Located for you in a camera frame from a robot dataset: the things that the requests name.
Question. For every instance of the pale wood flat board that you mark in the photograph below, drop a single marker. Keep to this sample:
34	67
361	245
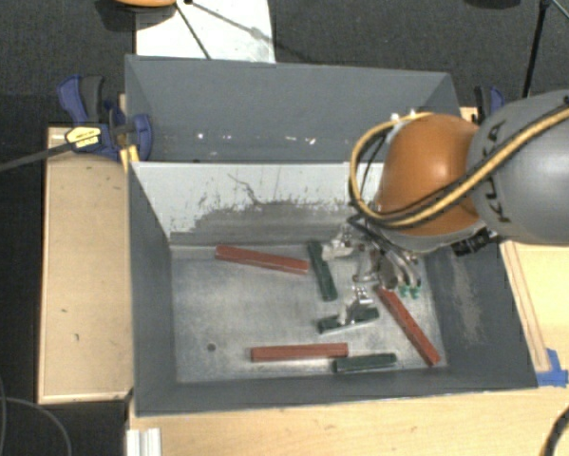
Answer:
84	264

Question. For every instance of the red-brown flat block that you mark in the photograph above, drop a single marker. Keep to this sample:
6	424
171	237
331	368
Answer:
260	258
298	352
410	326

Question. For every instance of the grey metal bin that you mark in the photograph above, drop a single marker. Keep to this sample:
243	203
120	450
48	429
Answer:
265	302

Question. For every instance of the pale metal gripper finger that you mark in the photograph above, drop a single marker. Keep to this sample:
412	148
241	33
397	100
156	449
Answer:
335	252
356	307

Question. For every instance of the dark green flat block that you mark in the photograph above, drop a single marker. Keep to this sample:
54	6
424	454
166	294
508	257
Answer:
323	273
330	324
365	363

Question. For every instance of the black cylinder on white bracket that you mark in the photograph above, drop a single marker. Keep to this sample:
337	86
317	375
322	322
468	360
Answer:
471	244

